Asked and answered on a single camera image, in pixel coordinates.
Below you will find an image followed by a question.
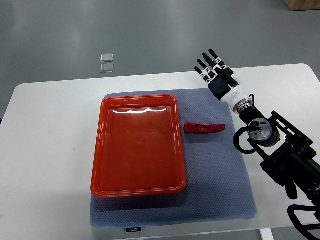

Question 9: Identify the lower metal floor plate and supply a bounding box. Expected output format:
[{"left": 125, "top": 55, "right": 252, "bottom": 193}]
[{"left": 100, "top": 63, "right": 114, "bottom": 73}]

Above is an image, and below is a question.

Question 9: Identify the cardboard box corner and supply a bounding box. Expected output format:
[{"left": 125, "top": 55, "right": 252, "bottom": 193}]
[{"left": 284, "top": 0, "right": 320, "bottom": 12}]

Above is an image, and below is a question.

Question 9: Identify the upper metal floor plate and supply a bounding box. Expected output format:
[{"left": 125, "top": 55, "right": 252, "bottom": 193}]
[{"left": 100, "top": 53, "right": 114, "bottom": 63}]

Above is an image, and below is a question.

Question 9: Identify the black looped cable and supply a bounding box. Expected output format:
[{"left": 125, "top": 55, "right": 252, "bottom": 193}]
[{"left": 233, "top": 126, "right": 258, "bottom": 154}]

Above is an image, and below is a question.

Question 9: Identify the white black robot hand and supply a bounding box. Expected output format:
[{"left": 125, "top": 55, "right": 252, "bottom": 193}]
[{"left": 194, "top": 48, "right": 251, "bottom": 110}]

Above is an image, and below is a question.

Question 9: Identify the blue-grey textured mat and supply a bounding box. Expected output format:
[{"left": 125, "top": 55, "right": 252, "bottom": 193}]
[{"left": 90, "top": 88, "right": 257, "bottom": 228}]

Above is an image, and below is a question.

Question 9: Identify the red plastic tray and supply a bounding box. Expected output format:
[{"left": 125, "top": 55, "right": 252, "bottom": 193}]
[{"left": 90, "top": 94, "right": 187, "bottom": 199}]

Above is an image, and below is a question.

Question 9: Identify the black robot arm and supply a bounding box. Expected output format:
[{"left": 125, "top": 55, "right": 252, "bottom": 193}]
[{"left": 194, "top": 49, "right": 320, "bottom": 240}]

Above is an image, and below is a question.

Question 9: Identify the red pepper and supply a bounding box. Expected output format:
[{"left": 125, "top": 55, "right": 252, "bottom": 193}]
[{"left": 183, "top": 122, "right": 226, "bottom": 135}]

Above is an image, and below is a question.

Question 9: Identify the white table leg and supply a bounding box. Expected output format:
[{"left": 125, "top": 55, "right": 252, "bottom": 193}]
[{"left": 259, "top": 228, "right": 274, "bottom": 240}]

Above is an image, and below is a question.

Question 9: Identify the metal floor plate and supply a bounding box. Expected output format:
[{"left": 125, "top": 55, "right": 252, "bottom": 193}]
[
  {"left": 100, "top": 63, "right": 114, "bottom": 73},
  {"left": 100, "top": 53, "right": 114, "bottom": 63}
]

